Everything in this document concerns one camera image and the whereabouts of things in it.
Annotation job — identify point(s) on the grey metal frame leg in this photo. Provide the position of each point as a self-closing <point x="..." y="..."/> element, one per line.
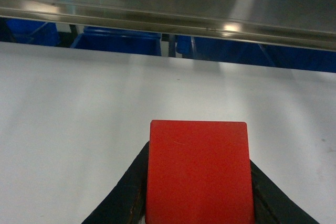
<point x="172" y="45"/>

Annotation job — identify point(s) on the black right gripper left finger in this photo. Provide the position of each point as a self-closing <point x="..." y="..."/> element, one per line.
<point x="126" y="202"/>

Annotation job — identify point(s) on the large blue plastic bin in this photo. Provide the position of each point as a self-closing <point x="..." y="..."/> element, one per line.
<point x="255" y="54"/>

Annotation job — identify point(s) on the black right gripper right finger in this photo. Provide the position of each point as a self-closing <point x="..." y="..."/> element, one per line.
<point x="271" y="204"/>

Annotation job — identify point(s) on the stainless steel shelf rail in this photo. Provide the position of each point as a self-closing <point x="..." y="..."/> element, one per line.
<point x="298" y="23"/>

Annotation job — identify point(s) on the red magnetic block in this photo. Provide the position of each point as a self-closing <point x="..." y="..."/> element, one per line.
<point x="199" y="172"/>

